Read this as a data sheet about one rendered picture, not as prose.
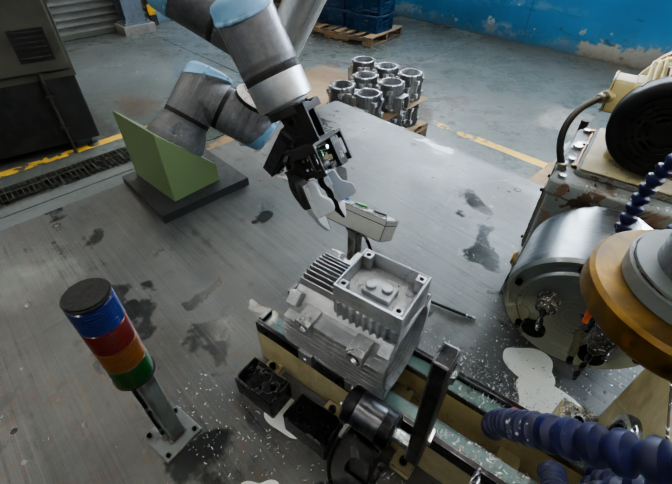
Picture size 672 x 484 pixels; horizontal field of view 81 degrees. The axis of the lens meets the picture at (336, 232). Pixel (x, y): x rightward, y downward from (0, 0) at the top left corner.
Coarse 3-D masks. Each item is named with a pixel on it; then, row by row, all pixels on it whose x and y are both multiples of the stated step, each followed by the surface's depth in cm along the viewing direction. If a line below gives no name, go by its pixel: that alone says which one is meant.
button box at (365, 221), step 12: (348, 204) 87; (336, 216) 89; (348, 216) 87; (360, 216) 86; (372, 216) 84; (384, 216) 86; (360, 228) 86; (372, 228) 84; (384, 228) 83; (384, 240) 86
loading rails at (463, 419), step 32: (256, 320) 82; (288, 352) 81; (416, 352) 77; (320, 384) 80; (416, 384) 78; (480, 384) 72; (448, 416) 77; (480, 416) 71; (448, 448) 64; (480, 448) 64; (512, 448) 70; (448, 480) 69; (480, 480) 62; (512, 480) 61; (576, 480) 64
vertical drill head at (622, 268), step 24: (624, 240) 41; (648, 240) 37; (600, 264) 38; (624, 264) 37; (648, 264) 35; (600, 288) 36; (624, 288) 36; (648, 288) 33; (600, 312) 36; (624, 312) 34; (648, 312) 34; (600, 336) 39; (624, 336) 34; (648, 336) 32; (648, 360) 33
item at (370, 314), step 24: (360, 264) 67; (384, 264) 67; (336, 288) 61; (360, 288) 65; (384, 288) 62; (336, 312) 65; (360, 312) 61; (384, 312) 57; (408, 312) 58; (384, 336) 60
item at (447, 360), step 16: (448, 352) 40; (432, 368) 40; (448, 368) 39; (432, 384) 42; (448, 384) 44; (432, 400) 43; (416, 416) 48; (432, 416) 45; (416, 432) 50; (432, 432) 51; (416, 448) 52; (416, 464) 55
